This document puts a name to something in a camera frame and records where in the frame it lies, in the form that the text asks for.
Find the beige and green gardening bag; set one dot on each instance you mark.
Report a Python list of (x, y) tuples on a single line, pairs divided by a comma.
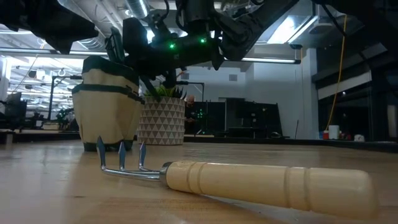
[(105, 115)]

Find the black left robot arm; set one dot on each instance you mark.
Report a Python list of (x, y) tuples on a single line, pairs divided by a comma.
[(7, 11)]

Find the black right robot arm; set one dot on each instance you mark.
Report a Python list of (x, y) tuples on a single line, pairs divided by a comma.
[(242, 31)]

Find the person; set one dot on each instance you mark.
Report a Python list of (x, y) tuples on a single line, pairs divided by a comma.
[(190, 100)]

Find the succulent in patterned pot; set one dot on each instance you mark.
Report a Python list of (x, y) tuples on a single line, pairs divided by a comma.
[(163, 124)]

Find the black office chair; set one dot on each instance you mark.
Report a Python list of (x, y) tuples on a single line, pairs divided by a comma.
[(15, 112)]

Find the long linear ceiling light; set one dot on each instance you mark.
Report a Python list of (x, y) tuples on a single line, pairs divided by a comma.
[(267, 59)]

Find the black workstation desk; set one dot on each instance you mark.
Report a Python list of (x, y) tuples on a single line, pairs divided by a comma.
[(248, 118)]

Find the red container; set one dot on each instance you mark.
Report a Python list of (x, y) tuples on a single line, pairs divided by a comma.
[(325, 135)]

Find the white cylindrical container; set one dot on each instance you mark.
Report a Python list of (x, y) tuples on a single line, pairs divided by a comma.
[(334, 132)]

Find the small white object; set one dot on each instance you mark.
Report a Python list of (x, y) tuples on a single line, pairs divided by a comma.
[(359, 137)]

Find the black metal stand frame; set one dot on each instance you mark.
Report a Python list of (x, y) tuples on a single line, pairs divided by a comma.
[(71, 77)]

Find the black aluminium table frame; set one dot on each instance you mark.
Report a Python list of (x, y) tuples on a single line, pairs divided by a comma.
[(311, 141)]

